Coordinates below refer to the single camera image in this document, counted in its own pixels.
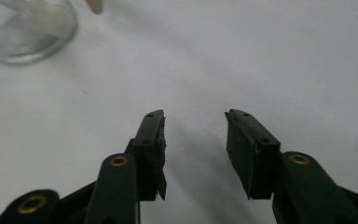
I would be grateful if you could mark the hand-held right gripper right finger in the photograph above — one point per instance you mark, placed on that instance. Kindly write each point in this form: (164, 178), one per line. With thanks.
(254, 161)

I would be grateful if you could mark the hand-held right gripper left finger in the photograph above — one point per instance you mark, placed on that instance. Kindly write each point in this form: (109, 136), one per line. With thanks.
(147, 149)

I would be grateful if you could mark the beige rounded object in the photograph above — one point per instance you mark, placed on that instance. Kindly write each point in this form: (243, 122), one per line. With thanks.
(95, 6)

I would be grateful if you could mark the clear glass jar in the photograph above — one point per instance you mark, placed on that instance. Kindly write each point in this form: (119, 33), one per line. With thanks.
(34, 32)

